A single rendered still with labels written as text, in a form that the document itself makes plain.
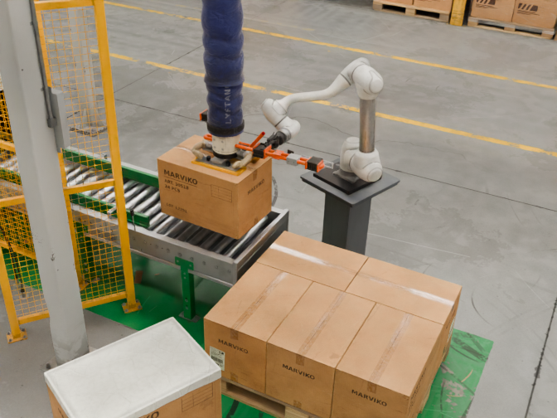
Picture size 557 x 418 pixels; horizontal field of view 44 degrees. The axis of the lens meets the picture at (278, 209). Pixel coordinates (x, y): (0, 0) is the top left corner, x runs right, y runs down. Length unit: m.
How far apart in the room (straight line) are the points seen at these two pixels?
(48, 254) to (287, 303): 1.34
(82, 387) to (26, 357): 1.75
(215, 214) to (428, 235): 2.06
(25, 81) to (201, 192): 1.34
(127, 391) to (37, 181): 1.28
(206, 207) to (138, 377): 1.63
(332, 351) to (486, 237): 2.42
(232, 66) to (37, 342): 2.15
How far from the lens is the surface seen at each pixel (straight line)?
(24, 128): 3.60
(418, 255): 5.49
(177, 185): 4.39
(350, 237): 4.97
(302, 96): 4.42
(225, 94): 4.05
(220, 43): 3.94
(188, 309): 4.71
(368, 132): 4.45
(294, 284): 4.17
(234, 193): 4.14
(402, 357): 3.79
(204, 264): 4.38
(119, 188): 4.35
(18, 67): 3.46
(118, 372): 3.01
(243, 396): 4.23
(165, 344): 3.10
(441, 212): 6.05
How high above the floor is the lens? 3.13
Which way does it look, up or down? 32 degrees down
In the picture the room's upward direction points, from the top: 2 degrees clockwise
